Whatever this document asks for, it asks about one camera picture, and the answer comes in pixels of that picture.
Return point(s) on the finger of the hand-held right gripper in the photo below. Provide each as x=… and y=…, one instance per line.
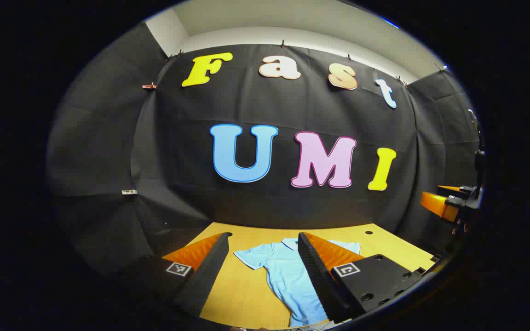
x=437, y=204
x=449, y=189

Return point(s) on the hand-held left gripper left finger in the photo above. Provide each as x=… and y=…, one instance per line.
x=210, y=276

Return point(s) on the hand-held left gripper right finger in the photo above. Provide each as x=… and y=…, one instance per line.
x=315, y=276

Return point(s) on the light blue T-shirt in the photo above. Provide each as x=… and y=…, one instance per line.
x=288, y=276

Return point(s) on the small white clip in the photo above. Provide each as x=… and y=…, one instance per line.
x=129, y=191

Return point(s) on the black backdrop cloth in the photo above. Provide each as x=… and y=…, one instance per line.
x=246, y=105

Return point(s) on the small red clip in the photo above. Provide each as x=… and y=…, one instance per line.
x=149, y=86

